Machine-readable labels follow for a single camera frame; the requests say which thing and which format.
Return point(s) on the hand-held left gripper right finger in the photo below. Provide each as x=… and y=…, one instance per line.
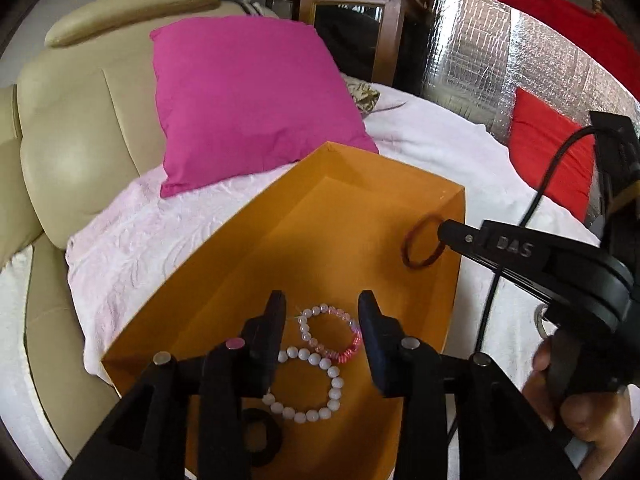
x=372, y=340

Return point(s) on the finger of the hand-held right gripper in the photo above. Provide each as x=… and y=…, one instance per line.
x=460, y=234

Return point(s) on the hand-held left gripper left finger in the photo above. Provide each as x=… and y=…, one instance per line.
x=272, y=330

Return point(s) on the orange cardboard box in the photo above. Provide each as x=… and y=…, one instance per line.
x=300, y=240

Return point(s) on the person's right hand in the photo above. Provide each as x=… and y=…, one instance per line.
x=595, y=420

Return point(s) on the black scrunchie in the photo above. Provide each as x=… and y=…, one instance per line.
x=272, y=440

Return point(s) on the red square pillow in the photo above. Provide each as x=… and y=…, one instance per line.
x=550, y=150

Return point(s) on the pale pink blanket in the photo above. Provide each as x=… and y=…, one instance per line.
x=150, y=240

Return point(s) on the patterned cloth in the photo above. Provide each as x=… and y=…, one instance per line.
x=362, y=95

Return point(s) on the silver foil insulation panel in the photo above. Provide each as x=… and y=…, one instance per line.
x=475, y=60

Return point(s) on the wooden cabinet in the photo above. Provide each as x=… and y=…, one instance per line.
x=395, y=35

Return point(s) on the magenta pillow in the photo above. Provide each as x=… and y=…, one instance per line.
x=250, y=100

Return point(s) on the large red cushion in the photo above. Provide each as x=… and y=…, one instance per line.
x=575, y=25

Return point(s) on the cream leather sofa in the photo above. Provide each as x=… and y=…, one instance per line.
x=75, y=135

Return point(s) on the striped cloth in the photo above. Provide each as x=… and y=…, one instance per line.
x=255, y=7

